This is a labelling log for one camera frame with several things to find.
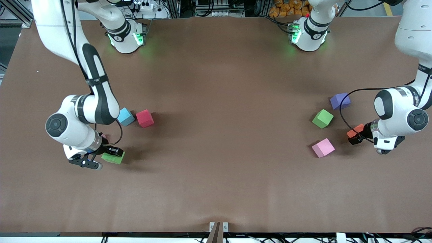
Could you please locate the green foam cube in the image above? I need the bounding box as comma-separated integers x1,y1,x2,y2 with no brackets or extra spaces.
101,151,126,165
312,109,334,129

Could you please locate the orange foam cube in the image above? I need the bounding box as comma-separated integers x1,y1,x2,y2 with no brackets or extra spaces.
346,124,365,138

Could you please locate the light blue foam cube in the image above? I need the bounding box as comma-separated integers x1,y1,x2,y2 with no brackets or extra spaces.
116,107,136,127

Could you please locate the purple foam cube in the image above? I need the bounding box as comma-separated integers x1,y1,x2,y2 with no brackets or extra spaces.
330,93,351,110

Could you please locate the red foam cube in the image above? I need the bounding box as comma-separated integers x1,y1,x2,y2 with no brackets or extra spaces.
136,109,155,128

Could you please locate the brown table cover sheet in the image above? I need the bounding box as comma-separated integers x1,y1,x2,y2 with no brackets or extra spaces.
0,16,432,234

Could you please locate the white power strip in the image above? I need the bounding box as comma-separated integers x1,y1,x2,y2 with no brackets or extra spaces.
133,0,159,12

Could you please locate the pile of orange objects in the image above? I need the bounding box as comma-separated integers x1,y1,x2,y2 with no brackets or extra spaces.
268,0,311,18

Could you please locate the grey metal equipment rack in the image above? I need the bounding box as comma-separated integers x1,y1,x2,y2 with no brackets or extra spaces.
194,0,237,17

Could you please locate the brown camera pole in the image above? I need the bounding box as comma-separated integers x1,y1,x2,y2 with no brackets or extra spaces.
207,222,224,243

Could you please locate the black base cable bundle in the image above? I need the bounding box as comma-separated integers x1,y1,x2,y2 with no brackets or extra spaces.
260,15,293,33

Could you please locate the aluminium frame profile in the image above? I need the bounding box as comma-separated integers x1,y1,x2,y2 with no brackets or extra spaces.
0,0,33,28

